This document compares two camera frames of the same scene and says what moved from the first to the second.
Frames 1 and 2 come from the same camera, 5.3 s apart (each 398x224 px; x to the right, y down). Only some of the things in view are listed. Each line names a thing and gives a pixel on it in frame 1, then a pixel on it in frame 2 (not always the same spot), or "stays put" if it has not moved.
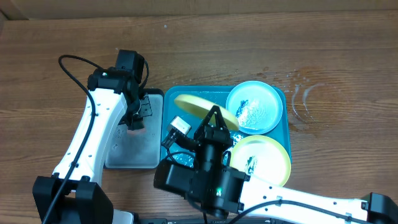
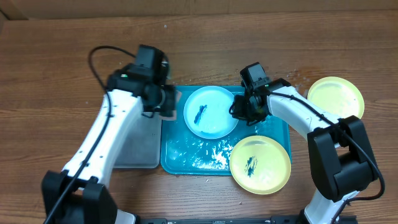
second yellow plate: [262, 157] stays put
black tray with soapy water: [129, 150] stays put
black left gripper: [130, 121] to [150, 110]
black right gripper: [213, 133] to [241, 109]
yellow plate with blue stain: [202, 107] to [336, 96]
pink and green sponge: [136, 132] to [168, 110]
